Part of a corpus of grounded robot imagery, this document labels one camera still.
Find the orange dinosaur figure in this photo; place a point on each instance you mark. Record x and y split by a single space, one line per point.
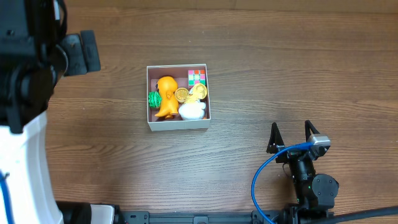
169 104

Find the multicolour puzzle cube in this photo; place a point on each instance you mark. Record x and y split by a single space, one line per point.
195 77

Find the white box pink interior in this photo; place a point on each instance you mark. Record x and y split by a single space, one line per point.
180 74

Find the white plush duck toy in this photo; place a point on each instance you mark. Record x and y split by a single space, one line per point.
193 108

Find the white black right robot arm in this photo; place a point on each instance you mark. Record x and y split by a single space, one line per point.
314 192

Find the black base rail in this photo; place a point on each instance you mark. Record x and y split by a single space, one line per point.
145 217

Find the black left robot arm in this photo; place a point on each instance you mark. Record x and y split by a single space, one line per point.
36 52

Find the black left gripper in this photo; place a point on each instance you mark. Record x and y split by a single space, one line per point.
82 52

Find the yellow round disc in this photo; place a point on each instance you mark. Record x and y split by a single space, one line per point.
181 94

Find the green round disc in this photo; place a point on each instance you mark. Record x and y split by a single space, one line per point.
154 99

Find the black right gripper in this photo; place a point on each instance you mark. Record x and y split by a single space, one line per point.
292 153

